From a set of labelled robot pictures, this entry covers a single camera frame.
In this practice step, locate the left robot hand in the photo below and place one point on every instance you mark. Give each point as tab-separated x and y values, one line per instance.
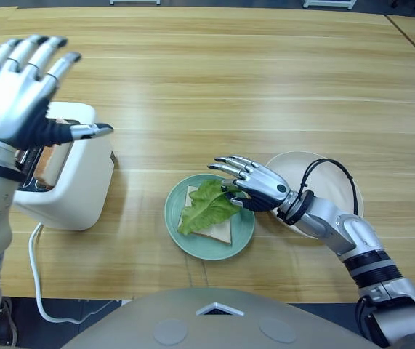
14	94

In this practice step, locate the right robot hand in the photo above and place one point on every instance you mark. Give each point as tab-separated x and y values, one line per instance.
265	185

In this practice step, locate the green lettuce leaf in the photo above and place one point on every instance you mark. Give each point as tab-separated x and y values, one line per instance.
207	207

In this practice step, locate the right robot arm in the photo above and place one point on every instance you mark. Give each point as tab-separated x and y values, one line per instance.
323	218

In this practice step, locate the cream plate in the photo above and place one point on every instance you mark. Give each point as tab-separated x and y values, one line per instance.
301	165

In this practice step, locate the green plate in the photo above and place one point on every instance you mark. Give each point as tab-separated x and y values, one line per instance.
241	236

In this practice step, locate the bread slice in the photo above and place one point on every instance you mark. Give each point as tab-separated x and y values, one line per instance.
49	163
218	230

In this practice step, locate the cream toaster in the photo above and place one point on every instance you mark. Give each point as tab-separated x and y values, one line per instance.
80	189

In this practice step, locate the robot body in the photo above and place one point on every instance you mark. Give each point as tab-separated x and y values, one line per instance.
221	327

